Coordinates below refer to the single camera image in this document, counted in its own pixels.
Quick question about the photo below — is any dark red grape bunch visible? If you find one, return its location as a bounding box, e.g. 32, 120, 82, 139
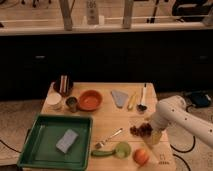
130, 123, 152, 137

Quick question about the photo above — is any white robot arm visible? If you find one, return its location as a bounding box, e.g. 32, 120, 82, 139
148, 95, 213, 148

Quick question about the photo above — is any red bowl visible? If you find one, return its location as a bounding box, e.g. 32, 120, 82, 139
78, 90, 102, 111

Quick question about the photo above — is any orange fruit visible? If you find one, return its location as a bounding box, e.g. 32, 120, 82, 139
133, 149, 149, 166

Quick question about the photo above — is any green ladle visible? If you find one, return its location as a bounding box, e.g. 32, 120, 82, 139
91, 142, 131, 159

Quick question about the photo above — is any yellow banana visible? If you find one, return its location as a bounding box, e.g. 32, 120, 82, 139
127, 92, 137, 110

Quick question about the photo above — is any grey blue cloth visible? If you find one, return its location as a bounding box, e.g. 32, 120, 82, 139
111, 90, 128, 108

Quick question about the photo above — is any silver fork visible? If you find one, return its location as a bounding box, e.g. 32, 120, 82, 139
95, 128, 123, 149

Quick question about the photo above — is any small metal cup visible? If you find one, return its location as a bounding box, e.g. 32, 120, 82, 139
66, 97, 78, 112

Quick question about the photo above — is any blue sponge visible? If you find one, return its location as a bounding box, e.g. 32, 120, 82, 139
56, 129, 78, 153

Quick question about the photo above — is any dark round holder with sticks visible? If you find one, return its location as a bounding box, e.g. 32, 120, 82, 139
53, 75, 73, 97

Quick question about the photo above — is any white cup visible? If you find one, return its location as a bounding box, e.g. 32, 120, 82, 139
46, 92, 62, 110

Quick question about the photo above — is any green plastic tray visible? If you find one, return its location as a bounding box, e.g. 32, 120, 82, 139
17, 115, 93, 171

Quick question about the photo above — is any black spoon white handle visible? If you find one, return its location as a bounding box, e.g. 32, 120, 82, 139
137, 86, 147, 112

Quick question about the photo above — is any black cable on floor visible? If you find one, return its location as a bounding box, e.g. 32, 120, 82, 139
169, 134, 197, 171

